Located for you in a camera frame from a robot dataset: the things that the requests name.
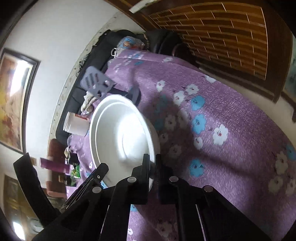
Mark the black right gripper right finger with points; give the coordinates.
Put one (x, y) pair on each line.
(203, 213)

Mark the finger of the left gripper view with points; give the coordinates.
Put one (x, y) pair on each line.
(93, 180)

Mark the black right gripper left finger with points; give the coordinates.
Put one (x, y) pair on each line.
(131, 190)

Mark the white ceramic bowl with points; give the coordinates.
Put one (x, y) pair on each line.
(120, 136)

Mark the green candy wrapper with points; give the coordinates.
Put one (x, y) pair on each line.
(75, 175)

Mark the black cup with cork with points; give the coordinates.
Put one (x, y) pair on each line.
(71, 157)

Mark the purple thermos bottle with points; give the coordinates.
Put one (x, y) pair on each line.
(54, 166)

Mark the white plastic jar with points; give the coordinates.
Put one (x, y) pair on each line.
(76, 124)

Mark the black chair back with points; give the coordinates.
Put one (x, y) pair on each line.
(31, 187)

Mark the white cloth gloves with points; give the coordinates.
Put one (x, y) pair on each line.
(87, 105)

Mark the black leather sofa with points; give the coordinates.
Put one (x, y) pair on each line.
(98, 57)

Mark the plastic water bottle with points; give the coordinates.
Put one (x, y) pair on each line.
(129, 42)

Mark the framed wall painting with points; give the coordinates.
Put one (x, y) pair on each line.
(17, 76)

